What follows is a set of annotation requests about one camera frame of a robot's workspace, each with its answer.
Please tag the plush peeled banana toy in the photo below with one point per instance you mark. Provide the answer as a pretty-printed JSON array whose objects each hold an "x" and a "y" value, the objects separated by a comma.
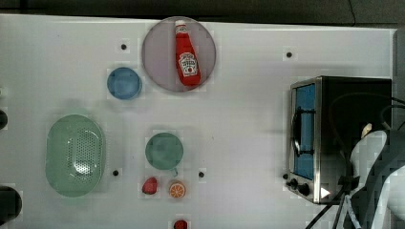
[{"x": 366, "y": 129}]

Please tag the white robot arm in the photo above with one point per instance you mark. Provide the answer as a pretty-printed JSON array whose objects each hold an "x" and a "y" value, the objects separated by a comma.
[{"x": 376, "y": 159}]

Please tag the stainless steel toaster oven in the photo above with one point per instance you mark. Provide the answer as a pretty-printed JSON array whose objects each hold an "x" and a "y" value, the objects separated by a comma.
[{"x": 326, "y": 117}]

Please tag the green cup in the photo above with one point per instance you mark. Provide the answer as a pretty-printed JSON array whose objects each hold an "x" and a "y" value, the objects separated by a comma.
[{"x": 164, "y": 151}]

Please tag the plush red ketchup bottle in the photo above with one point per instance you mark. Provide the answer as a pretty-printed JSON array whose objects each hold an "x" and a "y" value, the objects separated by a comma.
[{"x": 186, "y": 59}]

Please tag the round grey plate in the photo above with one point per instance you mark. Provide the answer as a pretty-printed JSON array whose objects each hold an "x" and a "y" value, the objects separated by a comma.
[{"x": 158, "y": 53}]

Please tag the toy orange slice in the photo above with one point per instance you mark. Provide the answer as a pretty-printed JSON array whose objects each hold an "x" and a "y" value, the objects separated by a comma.
[{"x": 177, "y": 189}]

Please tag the small blue bowl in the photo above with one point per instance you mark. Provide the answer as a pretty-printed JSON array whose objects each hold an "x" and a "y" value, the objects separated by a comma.
[{"x": 124, "y": 83}]

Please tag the toy strawberry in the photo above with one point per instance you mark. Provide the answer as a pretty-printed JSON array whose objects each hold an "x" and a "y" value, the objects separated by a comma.
[{"x": 150, "y": 186}]

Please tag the small red toy fruit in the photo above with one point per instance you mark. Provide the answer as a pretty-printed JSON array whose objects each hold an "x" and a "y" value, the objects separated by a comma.
[{"x": 180, "y": 224}]

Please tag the green oval colander basket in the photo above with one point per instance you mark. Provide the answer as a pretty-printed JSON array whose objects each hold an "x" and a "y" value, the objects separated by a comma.
[{"x": 75, "y": 155}]

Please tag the dark object left edge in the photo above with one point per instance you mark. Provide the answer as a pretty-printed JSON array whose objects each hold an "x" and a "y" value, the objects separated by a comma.
[{"x": 3, "y": 119}]

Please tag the black round object left edge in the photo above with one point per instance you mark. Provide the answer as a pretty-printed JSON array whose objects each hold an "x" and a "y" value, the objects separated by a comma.
[{"x": 10, "y": 204}]

